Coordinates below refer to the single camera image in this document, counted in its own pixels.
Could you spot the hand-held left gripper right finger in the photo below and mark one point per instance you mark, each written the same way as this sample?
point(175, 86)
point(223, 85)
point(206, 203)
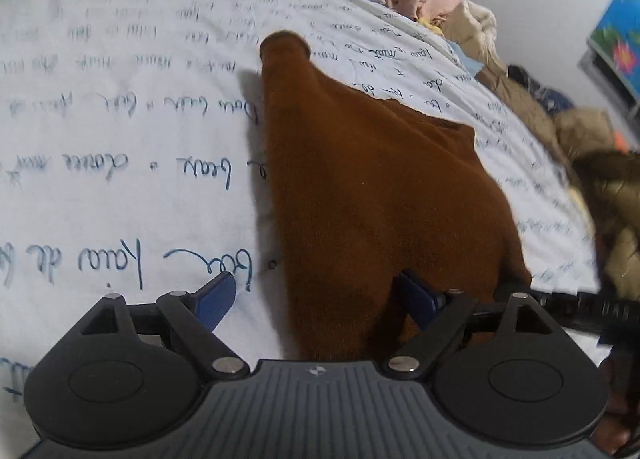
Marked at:
point(417, 300)

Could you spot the dark patterned cloth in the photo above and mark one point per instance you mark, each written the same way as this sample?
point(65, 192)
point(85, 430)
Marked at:
point(542, 86)

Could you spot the olive puffer jacket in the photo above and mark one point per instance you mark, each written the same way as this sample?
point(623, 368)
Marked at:
point(615, 199)

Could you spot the brown sweater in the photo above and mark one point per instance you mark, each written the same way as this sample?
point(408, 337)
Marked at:
point(370, 199)

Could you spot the person's right hand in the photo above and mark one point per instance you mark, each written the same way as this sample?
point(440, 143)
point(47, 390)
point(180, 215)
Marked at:
point(617, 404)

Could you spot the yellow cloth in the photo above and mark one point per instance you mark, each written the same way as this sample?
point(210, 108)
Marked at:
point(429, 25)

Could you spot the beige crumpled cloth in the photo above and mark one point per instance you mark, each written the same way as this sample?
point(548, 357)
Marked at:
point(472, 29)

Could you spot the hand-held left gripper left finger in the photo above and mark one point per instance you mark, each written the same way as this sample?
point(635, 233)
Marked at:
point(217, 301)

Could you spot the tan jacket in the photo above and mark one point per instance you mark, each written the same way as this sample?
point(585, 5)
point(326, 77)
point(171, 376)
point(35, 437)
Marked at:
point(575, 131)

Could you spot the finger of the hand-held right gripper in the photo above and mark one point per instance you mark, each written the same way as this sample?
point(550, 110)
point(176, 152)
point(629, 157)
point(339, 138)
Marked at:
point(590, 311)

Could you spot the white script-printed bed sheet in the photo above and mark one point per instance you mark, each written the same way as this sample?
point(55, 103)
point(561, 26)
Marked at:
point(125, 114)

